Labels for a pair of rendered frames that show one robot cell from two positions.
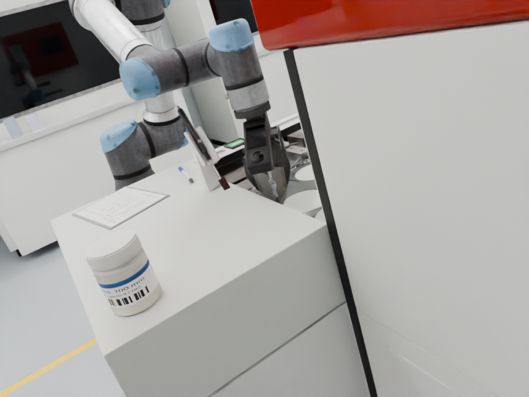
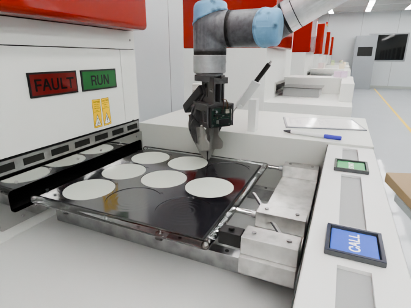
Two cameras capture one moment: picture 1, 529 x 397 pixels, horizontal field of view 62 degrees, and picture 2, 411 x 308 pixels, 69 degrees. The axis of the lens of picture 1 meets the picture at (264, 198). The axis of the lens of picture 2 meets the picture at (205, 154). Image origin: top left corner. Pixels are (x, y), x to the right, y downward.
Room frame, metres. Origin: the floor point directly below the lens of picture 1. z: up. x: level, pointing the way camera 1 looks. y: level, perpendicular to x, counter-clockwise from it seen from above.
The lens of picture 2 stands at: (1.38, -0.51, 1.15)
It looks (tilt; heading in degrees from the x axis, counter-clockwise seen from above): 18 degrees down; 139
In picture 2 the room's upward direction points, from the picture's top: straight up
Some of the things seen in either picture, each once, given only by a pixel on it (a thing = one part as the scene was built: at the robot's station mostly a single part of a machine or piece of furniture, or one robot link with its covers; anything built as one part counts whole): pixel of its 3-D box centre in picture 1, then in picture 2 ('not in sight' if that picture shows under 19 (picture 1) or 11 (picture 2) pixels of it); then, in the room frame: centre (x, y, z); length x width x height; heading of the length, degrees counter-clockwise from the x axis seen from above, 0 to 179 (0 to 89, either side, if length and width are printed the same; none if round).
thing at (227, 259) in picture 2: not in sight; (158, 239); (0.97, -0.26, 0.84); 0.50 x 0.02 x 0.03; 25
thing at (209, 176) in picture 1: (206, 160); (247, 105); (0.86, 0.09, 1.03); 0.06 x 0.04 x 0.13; 25
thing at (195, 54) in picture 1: (205, 60); (256, 28); (0.93, 0.03, 1.21); 0.11 x 0.11 x 0.08; 25
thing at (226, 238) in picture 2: not in sight; (231, 234); (1.11, -0.22, 0.90); 0.04 x 0.02 x 0.03; 25
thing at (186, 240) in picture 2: not in sight; (107, 219); (0.94, -0.34, 0.90); 0.37 x 0.01 x 0.01; 25
